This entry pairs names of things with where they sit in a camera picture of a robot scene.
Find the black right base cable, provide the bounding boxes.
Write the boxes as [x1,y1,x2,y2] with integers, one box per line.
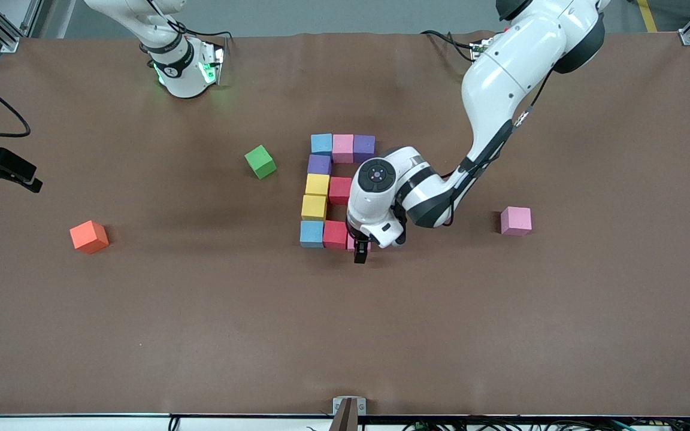
[141,0,237,45]

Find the orange foam cube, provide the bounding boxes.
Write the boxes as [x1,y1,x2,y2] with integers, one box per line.
[69,220,110,254]

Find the green foam cube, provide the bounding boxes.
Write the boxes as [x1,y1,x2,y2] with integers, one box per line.
[244,145,277,180]

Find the black left base cable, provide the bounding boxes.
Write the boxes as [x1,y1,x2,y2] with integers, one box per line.
[420,29,480,60]

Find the brown table mat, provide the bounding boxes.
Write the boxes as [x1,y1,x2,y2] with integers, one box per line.
[0,31,690,417]

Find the grey metal bracket with post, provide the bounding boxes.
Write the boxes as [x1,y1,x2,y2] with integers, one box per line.
[330,396,367,431]

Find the black base cable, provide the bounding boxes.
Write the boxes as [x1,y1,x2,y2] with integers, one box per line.
[420,29,480,60]
[141,0,237,45]

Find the red foam cube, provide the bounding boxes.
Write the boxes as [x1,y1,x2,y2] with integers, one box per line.
[328,177,354,206]
[323,220,349,250]

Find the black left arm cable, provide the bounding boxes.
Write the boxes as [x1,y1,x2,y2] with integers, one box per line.
[438,66,555,227]

